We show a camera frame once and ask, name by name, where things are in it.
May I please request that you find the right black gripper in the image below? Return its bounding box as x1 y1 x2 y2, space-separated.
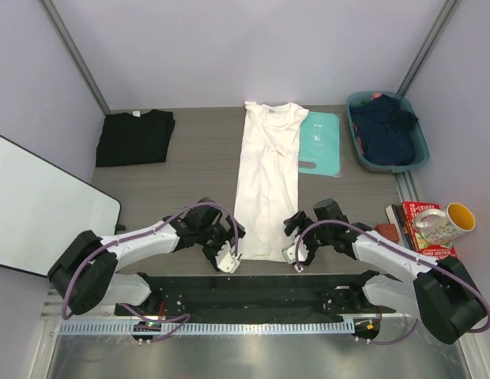
284 211 333 266

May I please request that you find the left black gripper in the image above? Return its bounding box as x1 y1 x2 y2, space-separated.
197 216 244 263

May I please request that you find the white printed t shirt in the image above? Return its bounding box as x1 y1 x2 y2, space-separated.
234 101 309 262

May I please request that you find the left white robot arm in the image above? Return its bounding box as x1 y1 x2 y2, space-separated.
47 198 246 320

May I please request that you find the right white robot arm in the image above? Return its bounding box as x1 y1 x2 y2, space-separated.
283 198 490 344

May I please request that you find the red book stack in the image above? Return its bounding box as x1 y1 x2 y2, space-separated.
385 200 460 261

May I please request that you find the teal folding board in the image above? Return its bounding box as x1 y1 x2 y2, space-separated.
298 111 341 177

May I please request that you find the white yellow floral mug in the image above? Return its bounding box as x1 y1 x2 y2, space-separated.
413 202 476 245

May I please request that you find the teal plastic basket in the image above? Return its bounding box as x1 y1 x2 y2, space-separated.
345 91 430 174

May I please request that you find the dark blue clothes pile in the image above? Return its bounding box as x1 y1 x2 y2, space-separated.
350 92 418 166

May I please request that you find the folded black t shirt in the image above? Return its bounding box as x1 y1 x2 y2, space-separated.
96 109 175 167

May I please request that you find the white board panel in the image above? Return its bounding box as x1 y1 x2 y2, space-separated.
0 136 121 276

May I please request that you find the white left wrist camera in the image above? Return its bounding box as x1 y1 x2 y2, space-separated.
215 242 240 274

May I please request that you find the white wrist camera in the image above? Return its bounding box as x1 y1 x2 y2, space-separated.
215 242 240 274
282 238 308 272

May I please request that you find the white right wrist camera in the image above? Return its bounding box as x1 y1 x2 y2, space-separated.
282 238 308 272

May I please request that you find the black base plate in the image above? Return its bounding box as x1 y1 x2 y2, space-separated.
114 272 394 324

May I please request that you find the aluminium rail frame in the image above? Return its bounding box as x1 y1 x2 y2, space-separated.
31 168 485 378

